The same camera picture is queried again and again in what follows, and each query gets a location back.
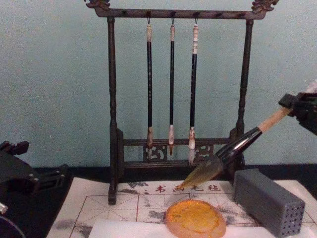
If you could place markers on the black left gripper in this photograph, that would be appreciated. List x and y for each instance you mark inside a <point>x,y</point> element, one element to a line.
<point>15,173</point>

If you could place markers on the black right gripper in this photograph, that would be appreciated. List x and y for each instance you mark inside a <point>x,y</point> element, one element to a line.
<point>308,111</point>

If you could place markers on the large calligraphy brush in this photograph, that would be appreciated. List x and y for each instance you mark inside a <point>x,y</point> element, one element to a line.
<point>242,142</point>

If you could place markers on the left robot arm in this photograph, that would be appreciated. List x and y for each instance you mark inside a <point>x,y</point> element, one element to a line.
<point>7,229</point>

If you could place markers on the black table cloth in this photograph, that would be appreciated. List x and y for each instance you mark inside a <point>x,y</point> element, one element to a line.
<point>37,218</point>

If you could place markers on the white felt mat with grid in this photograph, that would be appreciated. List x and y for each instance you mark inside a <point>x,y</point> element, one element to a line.
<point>104,210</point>

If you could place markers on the hanging brush with white tuft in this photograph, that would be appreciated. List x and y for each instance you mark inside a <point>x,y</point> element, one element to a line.
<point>194,86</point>

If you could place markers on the grey block with holes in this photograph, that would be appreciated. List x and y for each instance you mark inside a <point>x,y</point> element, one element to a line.
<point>262,198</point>

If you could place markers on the dark wooden brush rack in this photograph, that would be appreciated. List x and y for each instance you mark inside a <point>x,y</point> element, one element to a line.
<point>112,99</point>

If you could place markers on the white paper sheet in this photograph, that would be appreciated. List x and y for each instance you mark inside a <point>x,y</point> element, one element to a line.
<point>123,230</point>

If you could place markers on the thin hanging brush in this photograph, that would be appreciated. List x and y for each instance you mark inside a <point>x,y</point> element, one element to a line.
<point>171,86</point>

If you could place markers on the hanging brush with short tuft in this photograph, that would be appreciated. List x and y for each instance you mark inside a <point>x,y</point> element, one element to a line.
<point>149,86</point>

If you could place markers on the round orange dish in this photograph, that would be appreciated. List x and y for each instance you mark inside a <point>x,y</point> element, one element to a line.
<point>195,218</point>

